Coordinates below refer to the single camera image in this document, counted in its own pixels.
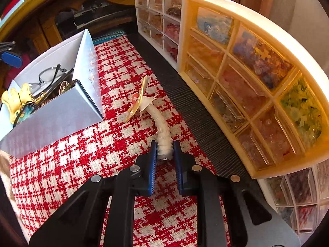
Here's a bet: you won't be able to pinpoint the yellow mouse keychain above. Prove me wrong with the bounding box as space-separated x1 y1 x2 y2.
1 83 35 124

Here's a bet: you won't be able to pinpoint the yellow drawer organizer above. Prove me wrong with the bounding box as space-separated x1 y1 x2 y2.
178 0 329 179

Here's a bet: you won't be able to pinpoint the mushroom hair stick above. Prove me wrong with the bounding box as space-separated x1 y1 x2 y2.
124 75 173 161

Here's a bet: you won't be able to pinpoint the sheer white curtain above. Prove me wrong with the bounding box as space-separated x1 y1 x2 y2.
270 0 329 65

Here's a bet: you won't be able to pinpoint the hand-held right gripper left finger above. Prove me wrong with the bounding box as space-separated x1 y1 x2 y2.
28 140 158 247

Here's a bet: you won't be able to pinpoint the light blue cardboard box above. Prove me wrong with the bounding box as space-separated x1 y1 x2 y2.
0 28 104 158

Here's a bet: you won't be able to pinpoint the wooden cabinet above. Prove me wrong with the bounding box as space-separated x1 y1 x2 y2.
0 0 244 57

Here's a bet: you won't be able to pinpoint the stack of teal notebooks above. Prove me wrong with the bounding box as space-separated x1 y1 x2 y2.
93 31 126 44

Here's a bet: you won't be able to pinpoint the red white checked cloth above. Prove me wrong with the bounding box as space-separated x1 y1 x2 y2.
9 35 229 247

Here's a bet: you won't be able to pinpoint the white drawer organizer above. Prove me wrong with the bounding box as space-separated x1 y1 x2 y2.
134 0 187 71

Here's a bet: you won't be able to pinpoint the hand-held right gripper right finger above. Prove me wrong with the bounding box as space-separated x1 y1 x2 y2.
173 140 301 247

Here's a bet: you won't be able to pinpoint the clear frame glasses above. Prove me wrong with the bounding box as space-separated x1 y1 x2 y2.
28 64 75 93

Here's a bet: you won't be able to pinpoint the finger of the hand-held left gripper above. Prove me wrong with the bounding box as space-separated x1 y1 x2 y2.
0 51 23 69
0 41 16 52

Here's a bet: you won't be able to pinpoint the red box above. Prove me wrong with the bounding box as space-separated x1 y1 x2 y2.
5 0 29 16

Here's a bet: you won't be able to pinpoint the white organizer with grey drawers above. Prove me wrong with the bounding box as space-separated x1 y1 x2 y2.
257 158 329 240

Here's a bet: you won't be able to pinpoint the gold black luggage tag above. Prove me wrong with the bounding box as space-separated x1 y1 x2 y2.
36 68 76 103

